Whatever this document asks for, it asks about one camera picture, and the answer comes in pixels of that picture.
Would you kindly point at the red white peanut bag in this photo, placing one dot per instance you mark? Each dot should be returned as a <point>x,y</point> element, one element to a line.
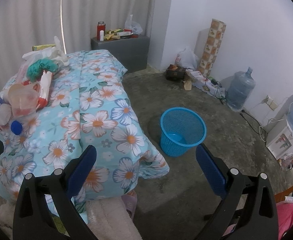
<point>45,84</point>

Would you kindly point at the blue mesh trash basket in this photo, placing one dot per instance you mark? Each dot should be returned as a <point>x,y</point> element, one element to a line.
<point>181,129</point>

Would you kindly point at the patterned rolled mat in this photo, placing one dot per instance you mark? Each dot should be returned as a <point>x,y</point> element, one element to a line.
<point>211,48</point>

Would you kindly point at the small white bottle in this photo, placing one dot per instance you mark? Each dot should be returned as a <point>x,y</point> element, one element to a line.
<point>101,35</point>

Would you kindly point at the dark cardboard box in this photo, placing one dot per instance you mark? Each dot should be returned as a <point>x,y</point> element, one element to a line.
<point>175,73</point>

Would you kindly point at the white plastic shopping bag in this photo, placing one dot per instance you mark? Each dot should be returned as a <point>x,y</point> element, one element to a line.
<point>187,59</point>

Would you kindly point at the clear plastic cup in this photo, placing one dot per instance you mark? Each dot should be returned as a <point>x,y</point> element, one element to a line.
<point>23,99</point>

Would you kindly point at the clear plastic bag on cabinet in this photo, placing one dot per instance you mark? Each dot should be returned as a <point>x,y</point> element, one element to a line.
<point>134,27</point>

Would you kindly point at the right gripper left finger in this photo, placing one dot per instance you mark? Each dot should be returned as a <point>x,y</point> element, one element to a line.
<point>32,219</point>

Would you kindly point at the white water dispenser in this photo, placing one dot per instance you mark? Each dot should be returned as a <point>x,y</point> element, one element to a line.
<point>280,138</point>

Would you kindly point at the pink cloth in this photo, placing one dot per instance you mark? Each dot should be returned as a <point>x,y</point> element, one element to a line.
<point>285,217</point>

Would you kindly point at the large blue water jug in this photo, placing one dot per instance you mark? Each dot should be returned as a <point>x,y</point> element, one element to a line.
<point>240,89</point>

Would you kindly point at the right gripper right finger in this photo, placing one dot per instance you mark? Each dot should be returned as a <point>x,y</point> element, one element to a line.
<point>247,208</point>

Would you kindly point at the grey bedside cabinet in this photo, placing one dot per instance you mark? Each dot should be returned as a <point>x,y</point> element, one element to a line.
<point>131,52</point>

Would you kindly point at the white curtain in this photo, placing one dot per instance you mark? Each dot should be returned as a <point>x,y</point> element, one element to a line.
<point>25,23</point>

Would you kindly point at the pepsi plastic bottle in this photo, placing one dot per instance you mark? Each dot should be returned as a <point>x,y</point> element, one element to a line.
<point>7,121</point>

